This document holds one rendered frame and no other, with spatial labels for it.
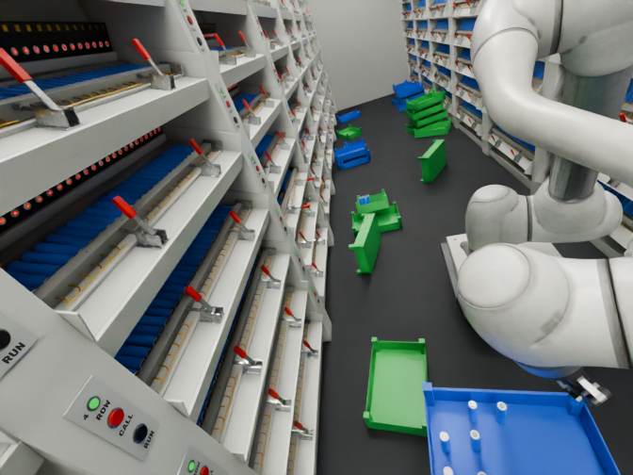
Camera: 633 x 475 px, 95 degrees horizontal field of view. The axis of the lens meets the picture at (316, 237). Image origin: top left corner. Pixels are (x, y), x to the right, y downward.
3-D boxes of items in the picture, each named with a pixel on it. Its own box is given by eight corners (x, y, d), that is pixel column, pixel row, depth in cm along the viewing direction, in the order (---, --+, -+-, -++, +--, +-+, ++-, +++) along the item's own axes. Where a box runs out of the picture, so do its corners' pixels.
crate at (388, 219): (397, 211, 196) (396, 201, 191) (402, 228, 179) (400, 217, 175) (353, 221, 202) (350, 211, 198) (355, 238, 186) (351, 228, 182)
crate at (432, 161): (446, 164, 226) (435, 164, 231) (445, 139, 215) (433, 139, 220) (430, 183, 210) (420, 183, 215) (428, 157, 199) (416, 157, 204)
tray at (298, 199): (307, 179, 161) (308, 163, 155) (293, 247, 112) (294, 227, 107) (270, 175, 161) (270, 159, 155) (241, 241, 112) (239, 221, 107)
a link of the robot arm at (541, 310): (486, 367, 38) (635, 388, 28) (432, 322, 29) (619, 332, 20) (487, 290, 43) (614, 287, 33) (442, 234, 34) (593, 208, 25)
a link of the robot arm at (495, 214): (467, 230, 117) (463, 181, 106) (523, 228, 107) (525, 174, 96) (465, 255, 106) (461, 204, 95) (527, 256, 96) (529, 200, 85)
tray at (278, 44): (287, 53, 186) (288, 26, 178) (269, 63, 137) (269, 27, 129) (256, 50, 186) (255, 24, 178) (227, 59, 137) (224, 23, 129)
